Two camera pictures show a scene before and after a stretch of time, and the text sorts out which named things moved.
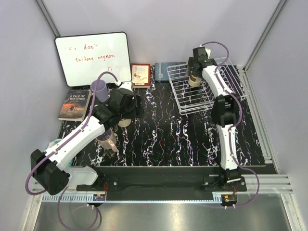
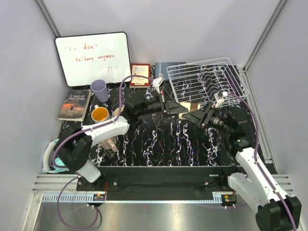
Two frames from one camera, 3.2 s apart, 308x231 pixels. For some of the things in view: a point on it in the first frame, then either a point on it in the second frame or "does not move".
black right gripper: (191, 63) → (202, 116)
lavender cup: (101, 93) does not move
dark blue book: (161, 73) does not move
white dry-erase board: (83, 58) does not move
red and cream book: (140, 75) does not move
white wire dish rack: (189, 99) does not move
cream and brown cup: (194, 81) → (191, 107)
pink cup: (107, 139) does not move
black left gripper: (137, 110) → (172, 107)
